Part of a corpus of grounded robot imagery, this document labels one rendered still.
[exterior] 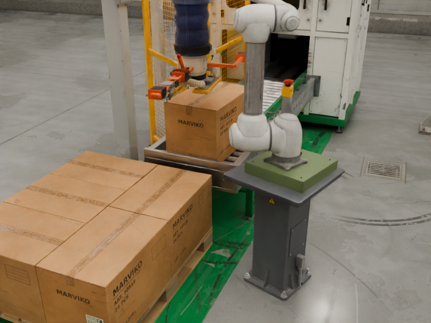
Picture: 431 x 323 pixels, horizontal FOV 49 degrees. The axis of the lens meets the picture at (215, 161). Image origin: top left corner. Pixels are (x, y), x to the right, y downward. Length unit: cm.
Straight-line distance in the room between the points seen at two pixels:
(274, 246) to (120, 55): 212
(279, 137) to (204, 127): 74
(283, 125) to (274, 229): 62
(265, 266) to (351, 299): 54
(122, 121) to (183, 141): 115
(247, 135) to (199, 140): 74
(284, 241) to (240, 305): 46
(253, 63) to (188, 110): 85
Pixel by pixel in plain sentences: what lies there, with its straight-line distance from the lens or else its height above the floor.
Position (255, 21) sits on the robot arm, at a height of 158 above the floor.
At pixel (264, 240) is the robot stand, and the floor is 33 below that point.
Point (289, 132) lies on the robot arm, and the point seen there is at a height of 102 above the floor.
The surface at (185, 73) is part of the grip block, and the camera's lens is 278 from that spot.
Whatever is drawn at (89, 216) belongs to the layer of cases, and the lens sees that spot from 276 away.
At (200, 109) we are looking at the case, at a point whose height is 93.
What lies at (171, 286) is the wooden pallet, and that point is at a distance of 290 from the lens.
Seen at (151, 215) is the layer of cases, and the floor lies 54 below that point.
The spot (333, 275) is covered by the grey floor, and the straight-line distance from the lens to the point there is 320.
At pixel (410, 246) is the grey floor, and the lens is 363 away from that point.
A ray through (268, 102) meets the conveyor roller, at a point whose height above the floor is 55.
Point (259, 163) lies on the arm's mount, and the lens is 265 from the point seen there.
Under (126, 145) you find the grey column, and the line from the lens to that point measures 436.
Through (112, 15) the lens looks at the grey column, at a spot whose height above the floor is 138.
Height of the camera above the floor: 196
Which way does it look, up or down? 25 degrees down
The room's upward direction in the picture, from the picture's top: straight up
